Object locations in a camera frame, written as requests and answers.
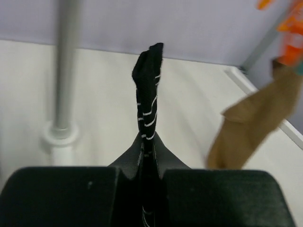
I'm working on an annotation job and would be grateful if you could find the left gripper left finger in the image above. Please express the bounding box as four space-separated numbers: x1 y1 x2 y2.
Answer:
0 136 142 227

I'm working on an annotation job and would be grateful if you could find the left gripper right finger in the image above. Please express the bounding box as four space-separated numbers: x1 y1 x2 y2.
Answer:
154 136 295 227

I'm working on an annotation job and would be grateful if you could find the tan ribbed sock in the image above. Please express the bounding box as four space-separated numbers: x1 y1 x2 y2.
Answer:
206 57 303 169

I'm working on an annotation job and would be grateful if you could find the black white striped sock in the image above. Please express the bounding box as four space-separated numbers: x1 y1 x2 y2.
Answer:
132 43 164 227

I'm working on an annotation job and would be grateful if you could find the white metal clothes rack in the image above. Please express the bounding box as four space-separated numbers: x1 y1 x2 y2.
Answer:
42 0 82 166

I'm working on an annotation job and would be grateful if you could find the orange plastic clip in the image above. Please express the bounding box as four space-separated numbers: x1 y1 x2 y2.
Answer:
277 0 303 66

